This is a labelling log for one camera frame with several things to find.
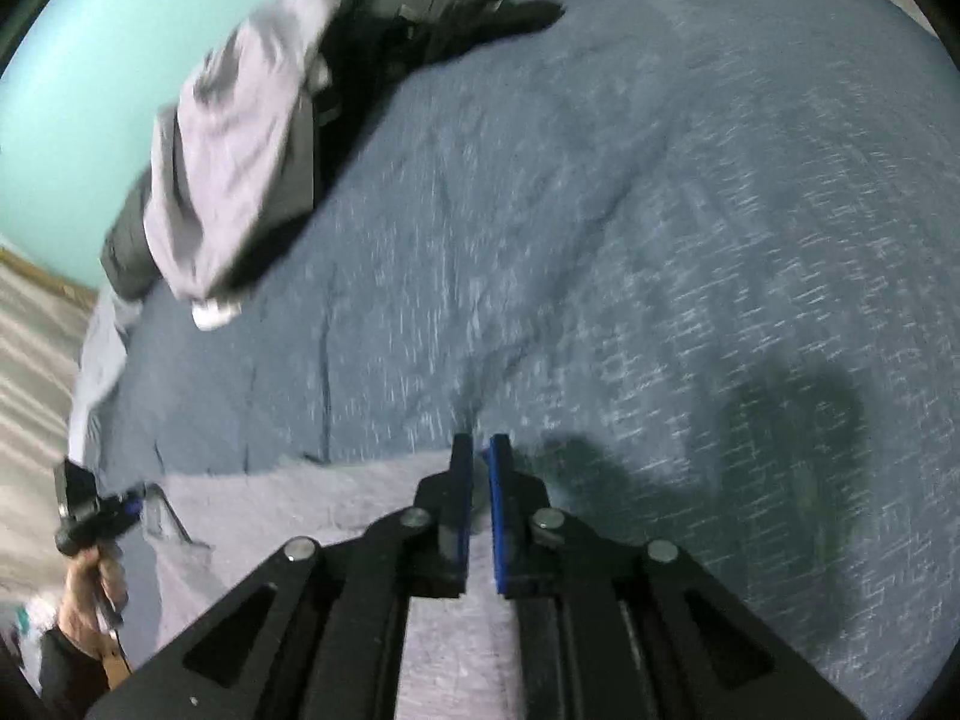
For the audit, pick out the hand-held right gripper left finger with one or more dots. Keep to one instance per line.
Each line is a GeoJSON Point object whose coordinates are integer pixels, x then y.
{"type": "Point", "coordinates": [463, 510]}

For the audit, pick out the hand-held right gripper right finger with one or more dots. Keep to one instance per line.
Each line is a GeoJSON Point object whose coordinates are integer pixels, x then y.
{"type": "Point", "coordinates": [496, 517]}

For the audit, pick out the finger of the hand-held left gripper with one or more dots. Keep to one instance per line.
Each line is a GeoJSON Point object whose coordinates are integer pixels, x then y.
{"type": "Point", "coordinates": [131, 511]}

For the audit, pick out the grey knit sweater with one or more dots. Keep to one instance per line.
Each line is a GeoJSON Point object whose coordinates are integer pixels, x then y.
{"type": "Point", "coordinates": [300, 495]}

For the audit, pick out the person's left forearm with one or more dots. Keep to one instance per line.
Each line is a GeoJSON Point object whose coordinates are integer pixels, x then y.
{"type": "Point", "coordinates": [67, 675]}

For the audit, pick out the person's left hand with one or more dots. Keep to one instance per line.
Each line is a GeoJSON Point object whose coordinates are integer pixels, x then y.
{"type": "Point", "coordinates": [82, 607]}

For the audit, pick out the pale striped curtain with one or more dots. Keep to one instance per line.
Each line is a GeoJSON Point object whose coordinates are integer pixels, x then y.
{"type": "Point", "coordinates": [37, 390]}

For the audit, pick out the light blue sheet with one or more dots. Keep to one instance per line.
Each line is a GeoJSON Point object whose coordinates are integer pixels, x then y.
{"type": "Point", "coordinates": [101, 360]}

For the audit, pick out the small white garment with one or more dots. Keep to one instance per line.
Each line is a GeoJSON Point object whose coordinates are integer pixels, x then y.
{"type": "Point", "coordinates": [214, 315]}

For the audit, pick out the blue patterned bedspread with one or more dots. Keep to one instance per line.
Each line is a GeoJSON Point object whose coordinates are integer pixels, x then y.
{"type": "Point", "coordinates": [600, 240]}

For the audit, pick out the lavender garment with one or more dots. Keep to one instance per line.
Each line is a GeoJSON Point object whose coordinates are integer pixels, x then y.
{"type": "Point", "coordinates": [240, 127]}

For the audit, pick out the black garment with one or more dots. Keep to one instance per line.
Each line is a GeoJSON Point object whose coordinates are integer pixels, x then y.
{"type": "Point", "coordinates": [375, 52]}

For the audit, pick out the wooden window frame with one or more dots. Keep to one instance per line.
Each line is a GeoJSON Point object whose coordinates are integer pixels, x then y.
{"type": "Point", "coordinates": [45, 274]}

